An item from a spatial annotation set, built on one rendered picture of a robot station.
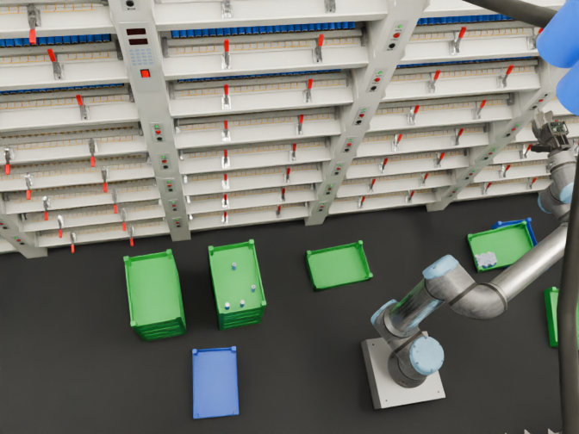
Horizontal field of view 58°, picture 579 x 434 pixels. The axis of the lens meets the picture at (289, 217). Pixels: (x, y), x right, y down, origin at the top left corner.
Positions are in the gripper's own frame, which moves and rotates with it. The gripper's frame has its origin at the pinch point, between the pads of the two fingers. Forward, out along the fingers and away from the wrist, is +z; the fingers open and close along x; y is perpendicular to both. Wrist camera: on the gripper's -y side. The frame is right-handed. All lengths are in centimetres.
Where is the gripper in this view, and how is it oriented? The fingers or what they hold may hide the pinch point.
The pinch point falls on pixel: (537, 112)
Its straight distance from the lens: 223.4
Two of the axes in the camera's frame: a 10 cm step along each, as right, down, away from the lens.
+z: -1.6, -9.2, 3.6
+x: -9.8, 1.1, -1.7
